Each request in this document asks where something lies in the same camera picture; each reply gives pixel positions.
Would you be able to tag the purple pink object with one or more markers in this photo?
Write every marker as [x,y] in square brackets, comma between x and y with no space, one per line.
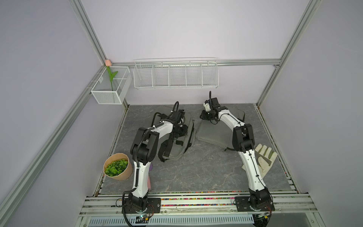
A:
[148,179]

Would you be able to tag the grey laptop bag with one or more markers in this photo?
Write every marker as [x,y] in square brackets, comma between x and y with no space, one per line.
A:
[221,133]

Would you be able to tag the beige work glove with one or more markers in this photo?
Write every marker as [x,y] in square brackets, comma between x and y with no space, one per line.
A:
[265,157]

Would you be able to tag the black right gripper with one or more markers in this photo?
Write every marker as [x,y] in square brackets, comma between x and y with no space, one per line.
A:
[203,116]

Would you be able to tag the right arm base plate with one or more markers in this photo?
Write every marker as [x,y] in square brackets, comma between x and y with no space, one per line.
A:
[250,203]

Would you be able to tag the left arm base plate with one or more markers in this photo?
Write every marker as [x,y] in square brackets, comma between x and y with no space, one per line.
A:
[137,205]

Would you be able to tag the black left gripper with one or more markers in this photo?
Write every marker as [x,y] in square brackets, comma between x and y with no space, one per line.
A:
[184,132]

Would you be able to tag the grey bag with black straps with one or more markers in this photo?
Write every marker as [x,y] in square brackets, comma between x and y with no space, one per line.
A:
[173,147]

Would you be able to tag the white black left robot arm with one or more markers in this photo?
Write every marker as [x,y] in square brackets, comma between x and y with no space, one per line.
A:
[143,151]

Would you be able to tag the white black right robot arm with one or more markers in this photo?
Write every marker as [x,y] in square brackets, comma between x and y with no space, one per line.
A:
[243,142]

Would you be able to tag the white mesh wall basket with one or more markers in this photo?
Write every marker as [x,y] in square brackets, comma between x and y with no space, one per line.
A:
[102,89]

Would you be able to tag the white wire wall shelf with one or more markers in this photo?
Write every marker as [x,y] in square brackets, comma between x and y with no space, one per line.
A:
[176,73]

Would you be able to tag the artificial pink tulip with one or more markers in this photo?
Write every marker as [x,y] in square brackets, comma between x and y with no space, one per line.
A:
[111,74]

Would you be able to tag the brown pot with green plant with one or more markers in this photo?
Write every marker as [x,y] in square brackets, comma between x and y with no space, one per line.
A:
[118,167]

